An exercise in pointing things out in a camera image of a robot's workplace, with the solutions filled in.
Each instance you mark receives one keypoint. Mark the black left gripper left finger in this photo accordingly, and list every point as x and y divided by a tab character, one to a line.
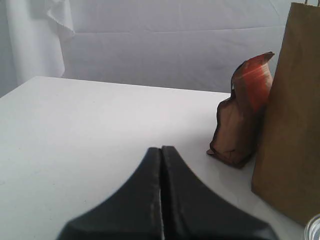
133	212

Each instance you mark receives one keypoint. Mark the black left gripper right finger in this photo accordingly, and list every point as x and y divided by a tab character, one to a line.
192	211

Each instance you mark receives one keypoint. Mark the brown paper bag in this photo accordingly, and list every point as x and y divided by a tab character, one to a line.
287	168

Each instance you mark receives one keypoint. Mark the red brown snack packet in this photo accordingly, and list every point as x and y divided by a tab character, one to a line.
240	117

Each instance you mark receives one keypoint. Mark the white backdrop curtain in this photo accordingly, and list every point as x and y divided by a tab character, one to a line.
183	44

